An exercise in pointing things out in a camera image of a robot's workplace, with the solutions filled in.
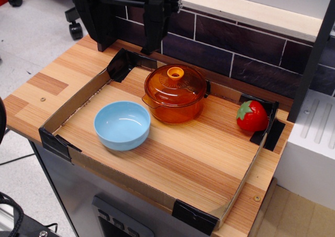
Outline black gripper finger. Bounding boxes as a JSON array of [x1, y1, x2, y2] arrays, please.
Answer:
[[141, 0, 167, 55], [73, 0, 116, 42]]

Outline orange glass pot lid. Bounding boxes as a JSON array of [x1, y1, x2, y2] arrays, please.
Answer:
[[144, 64, 207, 107]]

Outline orange glass pot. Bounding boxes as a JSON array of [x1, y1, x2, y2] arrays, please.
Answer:
[[142, 64, 207, 124]]

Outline black office chair base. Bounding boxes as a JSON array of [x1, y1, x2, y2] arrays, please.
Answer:
[[65, 6, 83, 40]]

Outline light blue bowl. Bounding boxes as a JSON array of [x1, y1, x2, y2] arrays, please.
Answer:
[[94, 101, 151, 151]]

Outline red toy strawberry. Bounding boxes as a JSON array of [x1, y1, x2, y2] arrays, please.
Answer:
[[236, 100, 269, 132]]

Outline cardboard fence with black tape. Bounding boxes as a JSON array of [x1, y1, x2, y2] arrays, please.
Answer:
[[39, 46, 290, 236]]

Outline grey oven control panel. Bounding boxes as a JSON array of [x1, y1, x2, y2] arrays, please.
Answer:
[[92, 196, 155, 237]]

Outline white toy sink drainboard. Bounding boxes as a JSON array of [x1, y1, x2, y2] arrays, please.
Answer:
[[274, 90, 334, 209]]

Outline dark vertical post left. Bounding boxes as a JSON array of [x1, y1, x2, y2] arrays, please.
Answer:
[[97, 34, 117, 52]]

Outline dark vertical post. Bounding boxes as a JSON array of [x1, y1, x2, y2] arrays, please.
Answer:
[[97, 34, 117, 52], [287, 0, 334, 123]]

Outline dark vertical post right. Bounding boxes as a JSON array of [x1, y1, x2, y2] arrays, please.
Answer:
[[287, 0, 334, 123]]

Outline black cable bundle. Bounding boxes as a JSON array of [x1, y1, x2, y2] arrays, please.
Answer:
[[0, 191, 58, 237]]

